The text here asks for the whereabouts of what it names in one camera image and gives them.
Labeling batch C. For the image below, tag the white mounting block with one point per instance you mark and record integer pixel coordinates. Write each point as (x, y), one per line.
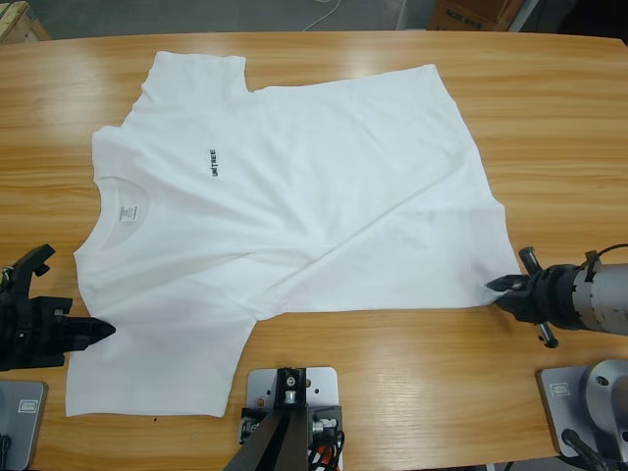
(324, 387)

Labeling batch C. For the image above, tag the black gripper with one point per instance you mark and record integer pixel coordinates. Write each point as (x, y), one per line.
(29, 333)
(552, 294)

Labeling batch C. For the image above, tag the black corner bracket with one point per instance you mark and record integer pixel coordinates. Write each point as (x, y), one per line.
(250, 424)
(326, 422)

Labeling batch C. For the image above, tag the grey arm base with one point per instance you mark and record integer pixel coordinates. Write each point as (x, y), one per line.
(564, 392)
(27, 427)

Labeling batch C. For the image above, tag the white metal frame bar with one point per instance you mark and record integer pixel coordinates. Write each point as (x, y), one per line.
(524, 15)

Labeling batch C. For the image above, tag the white Unitree t-shirt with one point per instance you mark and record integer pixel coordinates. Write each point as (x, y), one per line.
(294, 196)

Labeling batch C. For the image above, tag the brown cardboard box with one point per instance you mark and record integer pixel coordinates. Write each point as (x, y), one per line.
(466, 15)

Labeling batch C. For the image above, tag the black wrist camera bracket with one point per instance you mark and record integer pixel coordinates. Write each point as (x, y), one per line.
(29, 270)

